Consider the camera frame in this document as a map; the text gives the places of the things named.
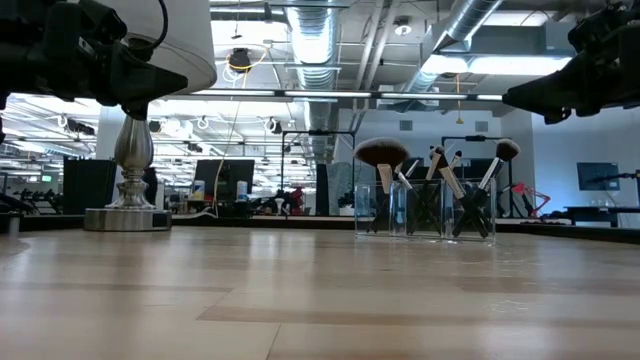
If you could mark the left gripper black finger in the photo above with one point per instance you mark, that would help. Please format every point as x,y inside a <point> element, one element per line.
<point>136,109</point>
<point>145,80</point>

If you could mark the person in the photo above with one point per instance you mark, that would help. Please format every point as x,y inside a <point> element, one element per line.
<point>150,185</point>

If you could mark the angled silver ceiling duct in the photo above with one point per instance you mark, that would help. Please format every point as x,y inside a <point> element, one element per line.
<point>470,15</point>

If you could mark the wipes canister yellow label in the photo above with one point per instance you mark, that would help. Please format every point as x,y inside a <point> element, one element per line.
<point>198,191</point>

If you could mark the small grey cylinder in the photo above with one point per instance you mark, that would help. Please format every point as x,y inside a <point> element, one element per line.
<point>13,225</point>

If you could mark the potted plant white pot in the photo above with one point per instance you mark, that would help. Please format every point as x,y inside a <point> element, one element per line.
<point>346,202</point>

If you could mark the clear acrylic brush organizer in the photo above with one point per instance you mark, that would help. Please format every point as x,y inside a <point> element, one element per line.
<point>397,210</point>

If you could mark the black computer monitor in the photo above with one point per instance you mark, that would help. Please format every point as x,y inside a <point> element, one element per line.
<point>240,175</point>

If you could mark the wall-mounted dark screen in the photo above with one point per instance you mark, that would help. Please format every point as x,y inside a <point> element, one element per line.
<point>597,176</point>

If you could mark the black partition panel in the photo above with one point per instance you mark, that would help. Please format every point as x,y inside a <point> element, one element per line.
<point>85,185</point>

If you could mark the dark office desk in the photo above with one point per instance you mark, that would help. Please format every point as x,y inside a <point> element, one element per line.
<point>600,211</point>

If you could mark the black metal rig frame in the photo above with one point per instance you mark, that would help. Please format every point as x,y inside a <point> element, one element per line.
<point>320,132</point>
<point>475,138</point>

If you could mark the black tapered makeup brush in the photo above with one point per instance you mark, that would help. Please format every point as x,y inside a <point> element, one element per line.
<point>404,177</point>

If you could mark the small white desk lamp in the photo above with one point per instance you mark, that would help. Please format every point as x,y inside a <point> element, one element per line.
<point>279,202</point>

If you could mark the straight silver ceiling duct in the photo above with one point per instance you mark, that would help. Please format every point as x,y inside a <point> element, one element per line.
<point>312,35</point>

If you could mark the yellow hanging pendant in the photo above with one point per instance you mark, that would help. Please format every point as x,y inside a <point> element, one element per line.
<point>459,120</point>

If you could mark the long ceiling light rail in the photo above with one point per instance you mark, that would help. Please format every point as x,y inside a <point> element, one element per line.
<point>325,94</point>

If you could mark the brown fan makeup brush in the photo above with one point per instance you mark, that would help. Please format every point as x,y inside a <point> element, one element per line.
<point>382,152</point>

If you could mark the white wipes canister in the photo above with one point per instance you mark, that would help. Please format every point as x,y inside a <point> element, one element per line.
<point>242,190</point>

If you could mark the red metal frame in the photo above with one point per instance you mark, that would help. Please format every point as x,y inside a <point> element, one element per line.
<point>530,190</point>

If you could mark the silver table lamp white shade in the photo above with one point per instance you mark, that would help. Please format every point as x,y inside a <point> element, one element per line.
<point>134,150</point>

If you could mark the large brown powder brush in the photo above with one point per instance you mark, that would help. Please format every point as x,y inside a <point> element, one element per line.
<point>490,172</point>

